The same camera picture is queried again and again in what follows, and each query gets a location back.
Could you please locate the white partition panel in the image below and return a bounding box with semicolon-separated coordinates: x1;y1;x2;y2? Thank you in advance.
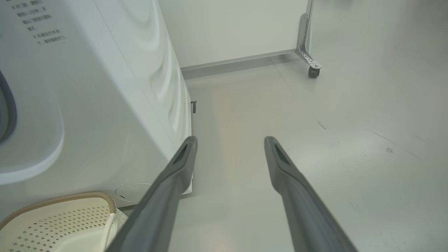
157;0;314;71

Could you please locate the cream perforated laundry basket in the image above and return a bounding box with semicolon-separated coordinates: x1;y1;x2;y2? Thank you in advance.
0;192;128;252

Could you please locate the metal partition foot bracket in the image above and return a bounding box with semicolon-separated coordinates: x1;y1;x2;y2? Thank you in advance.
296;13;322;69

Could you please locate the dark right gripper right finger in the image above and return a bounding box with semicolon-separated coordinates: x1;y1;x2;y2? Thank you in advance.
264;136;357;252

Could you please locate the white washing machine body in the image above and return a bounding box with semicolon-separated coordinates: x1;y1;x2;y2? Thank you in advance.
0;0;193;210

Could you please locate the printed warning text label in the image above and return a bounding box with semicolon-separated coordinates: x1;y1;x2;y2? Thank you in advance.
10;0;67;45

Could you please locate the round white filter cover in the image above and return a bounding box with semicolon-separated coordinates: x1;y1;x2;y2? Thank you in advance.
115;183;154;204

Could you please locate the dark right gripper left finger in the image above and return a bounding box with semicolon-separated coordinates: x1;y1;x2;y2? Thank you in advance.
107;136;198;252

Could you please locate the grey rubber door gasket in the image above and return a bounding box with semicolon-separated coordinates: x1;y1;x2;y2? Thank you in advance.
0;70;18;145

